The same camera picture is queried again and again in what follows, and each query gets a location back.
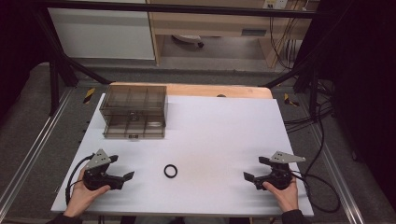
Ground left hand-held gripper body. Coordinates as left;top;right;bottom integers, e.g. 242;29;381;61
82;148;125;191

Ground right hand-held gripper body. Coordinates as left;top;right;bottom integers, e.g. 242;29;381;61
253;150;307;191

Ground black rubber ring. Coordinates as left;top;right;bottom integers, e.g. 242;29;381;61
163;163;179;179

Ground smoky transparent drawer organizer box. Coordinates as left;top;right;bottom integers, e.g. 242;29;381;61
98;84;169;140

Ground person's right hand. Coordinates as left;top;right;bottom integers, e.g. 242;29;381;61
262;176;300;214

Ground person's left hand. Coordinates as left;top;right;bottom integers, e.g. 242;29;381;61
64;167;112;218

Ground white table cover sheet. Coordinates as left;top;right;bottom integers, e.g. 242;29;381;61
50;92;315;218

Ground black metal stand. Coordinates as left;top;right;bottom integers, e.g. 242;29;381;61
261;18;347;121
32;12;112;117

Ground wooden table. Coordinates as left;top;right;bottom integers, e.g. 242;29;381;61
108;81;275;100

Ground white cabinet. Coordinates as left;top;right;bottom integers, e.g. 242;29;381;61
48;7;156;61

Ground office chair base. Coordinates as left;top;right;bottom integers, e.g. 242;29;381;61
170;34;205;49

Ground light wooden desk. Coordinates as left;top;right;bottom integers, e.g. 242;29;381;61
146;0;321;68

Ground white power strip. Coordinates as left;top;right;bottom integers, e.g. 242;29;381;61
262;0;290;10

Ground black metal crossbar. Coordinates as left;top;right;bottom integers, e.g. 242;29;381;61
31;0;323;19

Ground left hand-held gripper cable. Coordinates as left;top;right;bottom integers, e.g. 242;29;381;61
64;152;95;206

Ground hand-held gripper cable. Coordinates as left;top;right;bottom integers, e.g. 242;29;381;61
290;102;342;216
64;152;95;206

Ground black floor cables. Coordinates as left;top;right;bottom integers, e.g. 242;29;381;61
283;78;336;135

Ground aluminium floor rail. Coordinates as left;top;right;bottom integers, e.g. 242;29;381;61
0;88;77;213
310;123;366;224

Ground right hand-held gripper cable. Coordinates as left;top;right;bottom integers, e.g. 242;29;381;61
290;102;342;216

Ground hanging black cables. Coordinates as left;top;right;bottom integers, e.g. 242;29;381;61
268;14;301;71

